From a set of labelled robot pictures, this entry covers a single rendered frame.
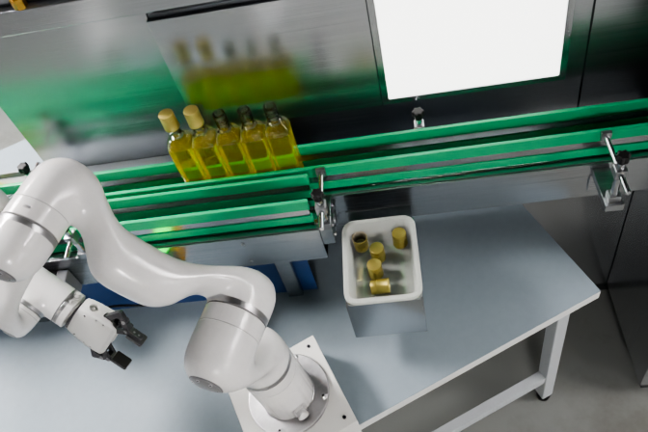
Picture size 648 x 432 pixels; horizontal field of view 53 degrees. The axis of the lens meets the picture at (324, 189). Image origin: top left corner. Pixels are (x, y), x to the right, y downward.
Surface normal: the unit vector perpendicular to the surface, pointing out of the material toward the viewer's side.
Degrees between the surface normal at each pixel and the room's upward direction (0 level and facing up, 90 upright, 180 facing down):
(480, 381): 0
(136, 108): 90
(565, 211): 90
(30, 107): 90
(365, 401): 0
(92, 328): 62
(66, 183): 45
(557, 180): 90
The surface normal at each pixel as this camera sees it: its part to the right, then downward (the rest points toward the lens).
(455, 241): -0.18, -0.62
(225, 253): 0.01, 0.78
